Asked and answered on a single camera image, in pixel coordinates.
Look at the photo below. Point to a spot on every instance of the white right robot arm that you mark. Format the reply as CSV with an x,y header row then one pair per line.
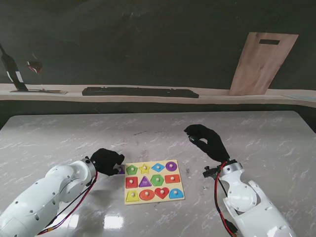
x,y
249,202

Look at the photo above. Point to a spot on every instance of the black bottle-shaped stand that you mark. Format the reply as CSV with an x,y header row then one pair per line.
x,y
13,71

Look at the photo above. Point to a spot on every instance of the yellow trapezoid puzzle piece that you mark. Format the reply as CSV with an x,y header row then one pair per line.
x,y
132,196

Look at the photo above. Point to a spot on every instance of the yellow star puzzle piece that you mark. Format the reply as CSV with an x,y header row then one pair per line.
x,y
145,169

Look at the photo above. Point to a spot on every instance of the red and black object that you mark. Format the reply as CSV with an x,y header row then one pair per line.
x,y
35,67

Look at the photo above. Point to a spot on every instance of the red square puzzle piece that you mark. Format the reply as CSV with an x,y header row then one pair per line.
x,y
131,182

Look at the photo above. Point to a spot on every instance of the light wooden shelf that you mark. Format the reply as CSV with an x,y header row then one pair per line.
x,y
222,98

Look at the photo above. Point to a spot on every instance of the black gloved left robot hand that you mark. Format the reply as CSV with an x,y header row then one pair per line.
x,y
106,160

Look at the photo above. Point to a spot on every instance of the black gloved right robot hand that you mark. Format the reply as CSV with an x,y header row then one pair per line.
x,y
214,145

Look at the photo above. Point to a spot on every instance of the blue semicircle puzzle piece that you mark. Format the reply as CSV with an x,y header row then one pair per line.
x,y
176,194

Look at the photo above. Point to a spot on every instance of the wooden shape puzzle board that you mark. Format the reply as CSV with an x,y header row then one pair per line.
x,y
145,181

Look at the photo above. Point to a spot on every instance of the purple triangle puzzle piece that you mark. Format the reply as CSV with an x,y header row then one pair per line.
x,y
121,170

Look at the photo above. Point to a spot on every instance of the flat thin tray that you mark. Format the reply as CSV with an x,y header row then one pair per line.
x,y
42,91

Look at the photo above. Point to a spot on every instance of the green pentagon puzzle piece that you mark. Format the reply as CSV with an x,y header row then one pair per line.
x,y
131,169

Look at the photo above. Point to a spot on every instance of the blue diamond puzzle piece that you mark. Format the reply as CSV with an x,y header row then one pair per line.
x,y
158,167

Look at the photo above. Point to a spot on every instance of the purple circle puzzle piece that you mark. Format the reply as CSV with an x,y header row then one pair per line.
x,y
171,166

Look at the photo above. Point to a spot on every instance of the pale blue flat sheet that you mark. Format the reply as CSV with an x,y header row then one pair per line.
x,y
300,97

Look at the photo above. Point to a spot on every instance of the black keyboard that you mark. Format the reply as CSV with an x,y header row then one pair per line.
x,y
138,92

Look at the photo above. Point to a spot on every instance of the red heart puzzle piece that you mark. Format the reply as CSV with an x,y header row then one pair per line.
x,y
162,192

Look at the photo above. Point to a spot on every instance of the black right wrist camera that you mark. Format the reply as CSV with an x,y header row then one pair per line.
x,y
211,172

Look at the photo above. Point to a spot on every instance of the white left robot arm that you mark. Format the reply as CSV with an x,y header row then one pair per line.
x,y
42,197

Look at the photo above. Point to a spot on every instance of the green hexagon puzzle piece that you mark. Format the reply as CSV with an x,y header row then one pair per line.
x,y
157,180

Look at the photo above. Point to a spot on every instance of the wooden cutting board with slot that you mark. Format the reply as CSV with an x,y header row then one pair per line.
x,y
261,64

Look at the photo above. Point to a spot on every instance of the orange rectangle puzzle piece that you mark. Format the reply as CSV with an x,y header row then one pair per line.
x,y
172,178

